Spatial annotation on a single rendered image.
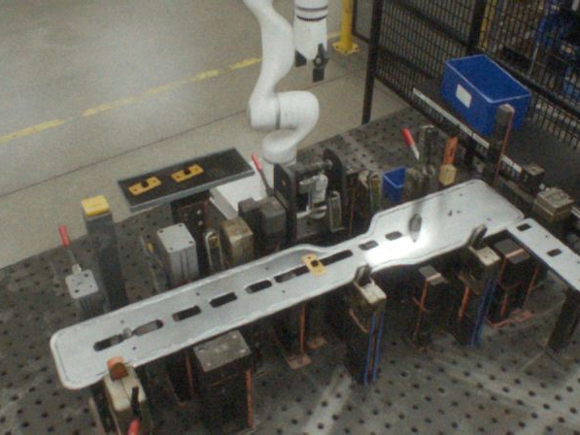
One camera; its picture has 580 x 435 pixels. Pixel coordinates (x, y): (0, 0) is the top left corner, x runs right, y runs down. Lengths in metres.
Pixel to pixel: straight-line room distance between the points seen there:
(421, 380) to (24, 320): 1.21
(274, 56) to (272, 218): 0.52
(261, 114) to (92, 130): 2.35
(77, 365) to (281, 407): 0.58
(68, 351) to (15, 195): 2.30
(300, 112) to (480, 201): 0.62
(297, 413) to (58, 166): 2.57
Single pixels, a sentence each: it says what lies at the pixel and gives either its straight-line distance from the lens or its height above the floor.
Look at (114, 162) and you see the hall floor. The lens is 4.02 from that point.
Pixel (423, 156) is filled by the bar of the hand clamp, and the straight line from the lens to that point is 2.05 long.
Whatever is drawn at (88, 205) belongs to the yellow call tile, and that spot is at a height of 1.16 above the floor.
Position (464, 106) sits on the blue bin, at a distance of 2.45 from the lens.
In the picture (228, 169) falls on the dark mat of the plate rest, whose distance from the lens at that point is 1.91.
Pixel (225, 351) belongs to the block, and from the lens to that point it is 1.61.
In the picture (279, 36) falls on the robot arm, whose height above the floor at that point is 1.39.
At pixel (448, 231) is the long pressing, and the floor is 1.00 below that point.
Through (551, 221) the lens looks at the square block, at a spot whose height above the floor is 1.01.
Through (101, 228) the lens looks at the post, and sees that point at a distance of 1.86.
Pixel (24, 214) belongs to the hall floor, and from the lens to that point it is 3.79.
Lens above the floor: 2.29
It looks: 41 degrees down
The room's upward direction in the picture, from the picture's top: straight up
